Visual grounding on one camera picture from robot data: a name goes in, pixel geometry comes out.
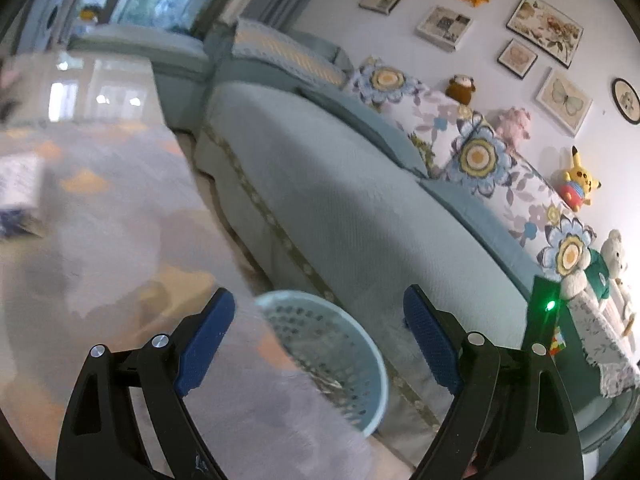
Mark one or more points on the yellow plush toy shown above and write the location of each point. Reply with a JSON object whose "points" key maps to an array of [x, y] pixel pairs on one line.
{"points": [[577, 180]]}

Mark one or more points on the teal sofa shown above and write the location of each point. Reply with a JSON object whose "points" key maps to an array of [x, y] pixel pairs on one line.
{"points": [[325, 210]]}

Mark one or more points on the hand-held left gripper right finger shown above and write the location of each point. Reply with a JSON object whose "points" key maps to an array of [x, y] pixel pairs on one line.
{"points": [[430, 340]]}

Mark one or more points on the white glass coffee table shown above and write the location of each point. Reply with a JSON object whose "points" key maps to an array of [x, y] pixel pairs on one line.
{"points": [[100, 90]]}

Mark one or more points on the white washing machine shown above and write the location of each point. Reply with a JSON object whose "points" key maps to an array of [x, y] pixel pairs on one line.
{"points": [[50, 15]]}

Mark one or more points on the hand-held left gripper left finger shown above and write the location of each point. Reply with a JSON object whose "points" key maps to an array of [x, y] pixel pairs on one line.
{"points": [[205, 345]]}

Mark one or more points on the small butterfly framed picture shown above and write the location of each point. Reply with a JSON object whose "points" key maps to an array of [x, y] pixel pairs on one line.
{"points": [[517, 58]]}

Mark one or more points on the pink plush toy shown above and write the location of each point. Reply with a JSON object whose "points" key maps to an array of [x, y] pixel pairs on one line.
{"points": [[514, 127]]}

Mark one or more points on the grey patterned tablecloth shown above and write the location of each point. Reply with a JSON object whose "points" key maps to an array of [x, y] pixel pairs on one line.
{"points": [[125, 235]]}

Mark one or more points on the round black framed picture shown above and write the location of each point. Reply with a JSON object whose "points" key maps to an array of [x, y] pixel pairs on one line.
{"points": [[629, 100]]}

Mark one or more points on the floral cushion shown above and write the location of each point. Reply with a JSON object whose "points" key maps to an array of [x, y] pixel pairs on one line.
{"points": [[482, 160], [390, 82], [570, 255]]}

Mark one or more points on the white collage canvas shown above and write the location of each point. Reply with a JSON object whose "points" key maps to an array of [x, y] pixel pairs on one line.
{"points": [[445, 27]]}

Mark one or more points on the teal pillow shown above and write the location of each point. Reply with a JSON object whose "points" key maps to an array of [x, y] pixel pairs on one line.
{"points": [[370, 130]]}

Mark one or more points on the brown monkey plush toy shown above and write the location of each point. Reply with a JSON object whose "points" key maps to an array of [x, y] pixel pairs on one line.
{"points": [[460, 89]]}

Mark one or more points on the light blue plastic basket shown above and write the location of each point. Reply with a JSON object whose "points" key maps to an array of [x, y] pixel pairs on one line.
{"points": [[360, 360]]}

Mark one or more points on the striped armrest cover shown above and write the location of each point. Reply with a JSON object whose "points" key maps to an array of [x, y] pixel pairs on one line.
{"points": [[285, 52]]}

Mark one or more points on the white butterfly framed picture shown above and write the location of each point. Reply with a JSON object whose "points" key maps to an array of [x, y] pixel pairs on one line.
{"points": [[564, 101]]}

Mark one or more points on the white teddy bear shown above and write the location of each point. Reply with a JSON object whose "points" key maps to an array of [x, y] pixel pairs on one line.
{"points": [[597, 272]]}

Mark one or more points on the white lace cover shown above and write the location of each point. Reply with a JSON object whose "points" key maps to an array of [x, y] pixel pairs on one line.
{"points": [[605, 340]]}

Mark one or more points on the large floral framed picture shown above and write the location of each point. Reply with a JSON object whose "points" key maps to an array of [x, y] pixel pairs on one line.
{"points": [[545, 29]]}

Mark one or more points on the white printed carton box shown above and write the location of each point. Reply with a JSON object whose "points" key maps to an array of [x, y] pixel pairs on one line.
{"points": [[20, 180]]}

